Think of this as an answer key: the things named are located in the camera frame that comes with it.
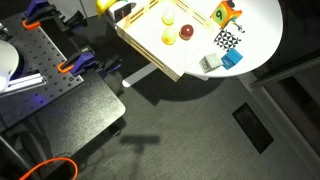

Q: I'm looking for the white table foot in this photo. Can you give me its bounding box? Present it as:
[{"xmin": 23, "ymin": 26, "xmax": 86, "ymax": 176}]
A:
[{"xmin": 121, "ymin": 62, "xmax": 158, "ymax": 88}]

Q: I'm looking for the black white patterned block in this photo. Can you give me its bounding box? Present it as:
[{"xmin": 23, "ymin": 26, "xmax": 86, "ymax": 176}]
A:
[{"xmin": 213, "ymin": 29, "xmax": 242, "ymax": 52}]

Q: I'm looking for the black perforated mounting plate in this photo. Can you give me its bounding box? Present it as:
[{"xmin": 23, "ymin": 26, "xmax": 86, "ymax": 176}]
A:
[{"xmin": 0, "ymin": 12, "xmax": 85, "ymax": 134}]

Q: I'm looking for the black cart top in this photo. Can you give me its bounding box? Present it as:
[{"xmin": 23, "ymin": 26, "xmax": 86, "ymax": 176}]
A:
[{"xmin": 0, "ymin": 69, "xmax": 127, "ymax": 168}]

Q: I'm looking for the yellow soft toy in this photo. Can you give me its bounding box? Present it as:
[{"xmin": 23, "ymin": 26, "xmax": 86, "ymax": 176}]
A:
[{"xmin": 95, "ymin": 0, "xmax": 118, "ymax": 16}]

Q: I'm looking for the yellow ball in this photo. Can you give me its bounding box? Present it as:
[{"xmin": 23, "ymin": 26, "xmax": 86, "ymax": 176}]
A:
[
  {"xmin": 161, "ymin": 7, "xmax": 177, "ymax": 26},
  {"xmin": 161, "ymin": 26, "xmax": 178, "ymax": 46}
]

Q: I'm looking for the blue block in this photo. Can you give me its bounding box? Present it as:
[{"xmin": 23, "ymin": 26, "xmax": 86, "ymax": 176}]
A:
[{"xmin": 220, "ymin": 48, "xmax": 244, "ymax": 71}]

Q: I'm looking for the black box with red mark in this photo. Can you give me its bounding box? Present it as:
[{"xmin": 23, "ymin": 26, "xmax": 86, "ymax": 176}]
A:
[{"xmin": 113, "ymin": 1, "xmax": 138, "ymax": 23}]

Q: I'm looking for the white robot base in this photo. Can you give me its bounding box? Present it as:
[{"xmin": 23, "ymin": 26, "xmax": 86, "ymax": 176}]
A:
[{"xmin": 0, "ymin": 39, "xmax": 21, "ymax": 93}]

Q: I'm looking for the grey white block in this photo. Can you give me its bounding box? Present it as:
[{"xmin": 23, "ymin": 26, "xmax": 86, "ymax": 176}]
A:
[{"xmin": 198, "ymin": 52, "xmax": 223, "ymax": 74}]

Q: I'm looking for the silver aluminium extrusion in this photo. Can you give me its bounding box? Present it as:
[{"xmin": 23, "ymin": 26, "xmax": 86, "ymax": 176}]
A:
[{"xmin": 0, "ymin": 72, "xmax": 48, "ymax": 98}]

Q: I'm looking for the black blue spring clamp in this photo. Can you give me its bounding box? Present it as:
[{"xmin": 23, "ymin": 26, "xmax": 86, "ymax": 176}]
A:
[{"xmin": 96, "ymin": 54, "xmax": 123, "ymax": 80}]

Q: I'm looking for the black floor vent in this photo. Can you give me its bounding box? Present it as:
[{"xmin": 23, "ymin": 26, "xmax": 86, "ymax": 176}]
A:
[{"xmin": 231, "ymin": 102, "xmax": 275, "ymax": 155}]

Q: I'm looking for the orange green number cube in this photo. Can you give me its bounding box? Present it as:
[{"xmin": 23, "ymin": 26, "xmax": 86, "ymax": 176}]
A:
[{"xmin": 210, "ymin": 0, "xmax": 243, "ymax": 29}]

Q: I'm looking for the blue clamp with orange handle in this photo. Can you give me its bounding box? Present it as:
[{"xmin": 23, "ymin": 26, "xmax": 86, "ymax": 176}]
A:
[
  {"xmin": 56, "ymin": 46, "xmax": 98, "ymax": 77},
  {"xmin": 21, "ymin": 0, "xmax": 63, "ymax": 31}
]

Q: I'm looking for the dark red ball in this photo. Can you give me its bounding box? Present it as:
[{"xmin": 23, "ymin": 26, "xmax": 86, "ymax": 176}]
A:
[{"xmin": 179, "ymin": 23, "xmax": 195, "ymax": 41}]

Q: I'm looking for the orange cable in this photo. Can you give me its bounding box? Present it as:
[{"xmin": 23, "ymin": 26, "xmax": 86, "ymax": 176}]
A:
[{"xmin": 18, "ymin": 156, "xmax": 80, "ymax": 180}]

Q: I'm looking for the wooden slatted tray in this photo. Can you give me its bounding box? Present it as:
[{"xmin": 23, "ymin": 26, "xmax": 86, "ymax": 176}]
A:
[{"xmin": 114, "ymin": 0, "xmax": 216, "ymax": 83}]

